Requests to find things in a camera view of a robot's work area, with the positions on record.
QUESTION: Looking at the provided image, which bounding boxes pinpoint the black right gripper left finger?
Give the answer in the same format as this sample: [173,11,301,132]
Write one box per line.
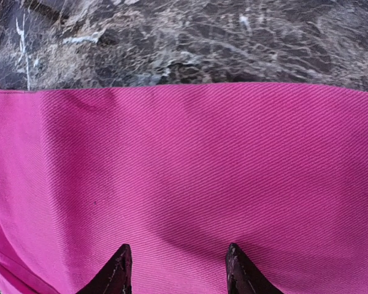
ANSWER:
[77,244,132,294]

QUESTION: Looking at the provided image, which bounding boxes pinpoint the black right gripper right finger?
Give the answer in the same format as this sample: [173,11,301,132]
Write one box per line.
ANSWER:
[225,243,283,294]

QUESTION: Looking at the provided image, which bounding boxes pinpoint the pink trousers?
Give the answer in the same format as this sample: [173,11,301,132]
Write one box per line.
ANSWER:
[0,83,368,293]

